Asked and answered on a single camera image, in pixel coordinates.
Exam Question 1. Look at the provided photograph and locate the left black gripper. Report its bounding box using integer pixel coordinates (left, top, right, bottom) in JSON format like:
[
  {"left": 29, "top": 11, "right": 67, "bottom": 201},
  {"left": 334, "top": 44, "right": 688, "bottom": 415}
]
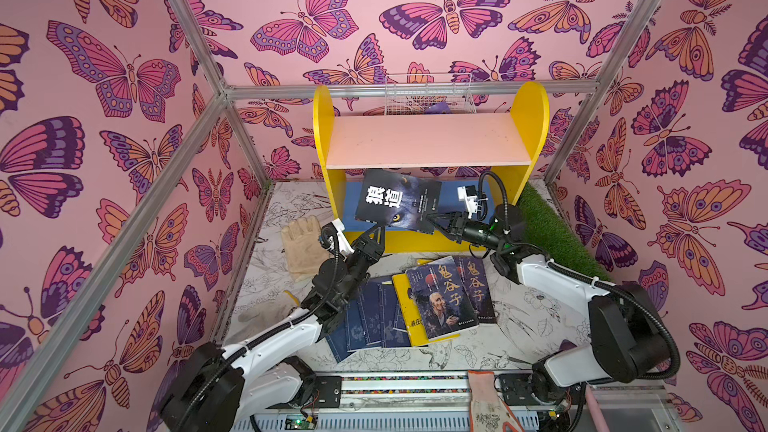
[{"left": 334, "top": 223, "right": 379, "bottom": 309}]

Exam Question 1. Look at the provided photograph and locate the black wolf cover book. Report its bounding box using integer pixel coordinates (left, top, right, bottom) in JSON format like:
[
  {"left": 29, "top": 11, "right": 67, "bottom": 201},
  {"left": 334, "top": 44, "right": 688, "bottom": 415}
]
[{"left": 355, "top": 169, "right": 442, "bottom": 234}]

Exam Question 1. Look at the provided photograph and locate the purple old man book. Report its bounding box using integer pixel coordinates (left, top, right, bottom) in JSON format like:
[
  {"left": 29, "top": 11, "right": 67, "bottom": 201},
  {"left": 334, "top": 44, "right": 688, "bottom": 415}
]
[
  {"left": 453, "top": 255, "right": 496, "bottom": 324},
  {"left": 405, "top": 257, "right": 479, "bottom": 341}
]

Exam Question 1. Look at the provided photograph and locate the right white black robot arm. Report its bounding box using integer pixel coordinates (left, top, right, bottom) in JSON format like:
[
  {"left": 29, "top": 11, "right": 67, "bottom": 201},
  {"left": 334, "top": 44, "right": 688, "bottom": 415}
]
[{"left": 426, "top": 200, "right": 681, "bottom": 403}]

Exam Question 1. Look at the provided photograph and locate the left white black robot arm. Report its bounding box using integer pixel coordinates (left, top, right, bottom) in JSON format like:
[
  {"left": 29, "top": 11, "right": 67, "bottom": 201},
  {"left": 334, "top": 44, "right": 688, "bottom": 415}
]
[{"left": 159, "top": 223, "right": 386, "bottom": 431}]

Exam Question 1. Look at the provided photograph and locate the beige work glove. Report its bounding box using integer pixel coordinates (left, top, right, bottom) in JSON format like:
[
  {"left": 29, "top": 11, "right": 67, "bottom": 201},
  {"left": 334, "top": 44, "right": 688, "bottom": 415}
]
[{"left": 280, "top": 215, "right": 331, "bottom": 281}]

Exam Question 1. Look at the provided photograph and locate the yellow pink blue bookshelf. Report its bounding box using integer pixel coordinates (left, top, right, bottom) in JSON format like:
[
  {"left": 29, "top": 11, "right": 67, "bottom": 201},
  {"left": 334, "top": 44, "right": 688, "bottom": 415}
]
[{"left": 313, "top": 82, "right": 550, "bottom": 241}]

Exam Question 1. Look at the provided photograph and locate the green artificial grass mat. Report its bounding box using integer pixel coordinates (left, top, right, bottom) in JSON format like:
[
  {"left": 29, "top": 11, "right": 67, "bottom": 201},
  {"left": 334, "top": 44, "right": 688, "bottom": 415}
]
[{"left": 517, "top": 184, "right": 610, "bottom": 281}]

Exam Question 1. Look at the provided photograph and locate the yellow cartoon book lower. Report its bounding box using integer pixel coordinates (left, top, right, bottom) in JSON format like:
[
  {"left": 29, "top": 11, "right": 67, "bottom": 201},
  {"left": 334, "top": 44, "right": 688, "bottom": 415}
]
[{"left": 392, "top": 273, "right": 459, "bottom": 347}]

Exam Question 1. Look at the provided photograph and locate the dark blue thread-bound book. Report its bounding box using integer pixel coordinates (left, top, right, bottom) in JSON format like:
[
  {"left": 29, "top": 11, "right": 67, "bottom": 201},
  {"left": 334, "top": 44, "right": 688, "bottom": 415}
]
[{"left": 326, "top": 327, "right": 351, "bottom": 363}]

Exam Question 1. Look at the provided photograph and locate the grey knitted glove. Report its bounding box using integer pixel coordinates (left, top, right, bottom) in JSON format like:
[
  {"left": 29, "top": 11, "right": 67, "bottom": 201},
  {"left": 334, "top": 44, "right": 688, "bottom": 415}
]
[{"left": 238, "top": 290, "right": 300, "bottom": 333}]

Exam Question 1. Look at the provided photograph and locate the patterned red white glove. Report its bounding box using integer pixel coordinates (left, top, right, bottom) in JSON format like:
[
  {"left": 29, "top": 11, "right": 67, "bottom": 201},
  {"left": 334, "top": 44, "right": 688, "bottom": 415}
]
[{"left": 467, "top": 371, "right": 524, "bottom": 432}]

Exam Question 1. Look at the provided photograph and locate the green circuit board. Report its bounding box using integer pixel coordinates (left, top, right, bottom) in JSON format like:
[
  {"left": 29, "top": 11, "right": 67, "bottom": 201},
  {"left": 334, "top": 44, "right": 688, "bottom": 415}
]
[{"left": 283, "top": 414, "right": 317, "bottom": 431}]

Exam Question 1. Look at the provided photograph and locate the white wire basket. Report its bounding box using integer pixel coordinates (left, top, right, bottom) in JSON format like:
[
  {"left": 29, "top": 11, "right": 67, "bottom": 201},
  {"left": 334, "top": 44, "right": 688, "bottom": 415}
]
[{"left": 382, "top": 72, "right": 477, "bottom": 115}]

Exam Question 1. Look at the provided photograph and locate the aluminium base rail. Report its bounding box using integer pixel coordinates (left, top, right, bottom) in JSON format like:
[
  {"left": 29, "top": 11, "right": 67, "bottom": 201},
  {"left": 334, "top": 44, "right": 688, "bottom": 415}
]
[{"left": 227, "top": 368, "right": 685, "bottom": 432}]

